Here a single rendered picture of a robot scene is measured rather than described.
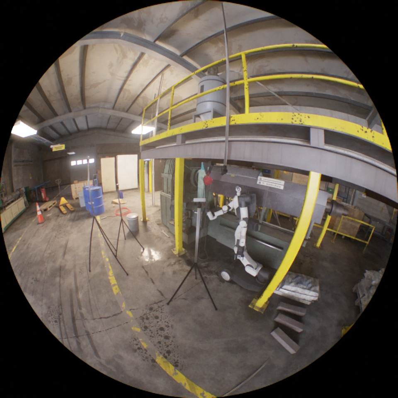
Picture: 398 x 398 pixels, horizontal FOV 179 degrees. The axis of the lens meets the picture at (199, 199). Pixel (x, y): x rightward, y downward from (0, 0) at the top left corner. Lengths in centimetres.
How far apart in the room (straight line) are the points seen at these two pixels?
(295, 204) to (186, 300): 204
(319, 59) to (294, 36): 97
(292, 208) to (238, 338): 189
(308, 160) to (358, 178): 49
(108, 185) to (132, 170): 163
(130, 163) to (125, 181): 106
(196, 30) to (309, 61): 312
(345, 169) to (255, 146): 85
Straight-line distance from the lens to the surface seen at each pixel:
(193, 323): 171
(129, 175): 770
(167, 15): 441
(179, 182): 191
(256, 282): 198
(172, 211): 265
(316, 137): 117
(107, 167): 755
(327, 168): 118
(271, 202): 214
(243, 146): 129
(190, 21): 435
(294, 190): 208
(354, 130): 128
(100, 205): 464
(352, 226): 560
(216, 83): 319
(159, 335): 169
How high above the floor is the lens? 163
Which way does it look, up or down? 16 degrees down
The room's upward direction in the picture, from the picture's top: 3 degrees clockwise
